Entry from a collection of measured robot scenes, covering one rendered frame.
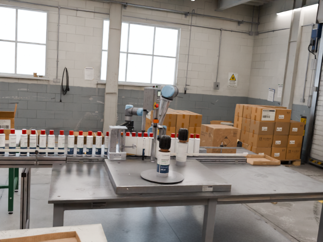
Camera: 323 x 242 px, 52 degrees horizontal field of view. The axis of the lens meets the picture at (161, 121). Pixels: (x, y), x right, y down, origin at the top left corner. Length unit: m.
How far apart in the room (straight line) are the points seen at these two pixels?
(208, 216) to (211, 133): 1.17
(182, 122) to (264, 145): 1.62
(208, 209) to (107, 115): 6.19
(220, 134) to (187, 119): 3.17
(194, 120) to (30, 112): 3.84
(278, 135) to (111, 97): 3.98
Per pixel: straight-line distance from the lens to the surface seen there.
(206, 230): 2.38
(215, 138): 3.30
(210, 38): 9.14
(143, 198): 2.10
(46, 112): 8.17
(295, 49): 8.33
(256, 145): 6.50
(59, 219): 2.12
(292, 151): 7.10
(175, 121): 6.36
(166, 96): 3.08
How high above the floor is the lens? 1.58
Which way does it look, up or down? 8 degrees down
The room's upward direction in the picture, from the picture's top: 4 degrees clockwise
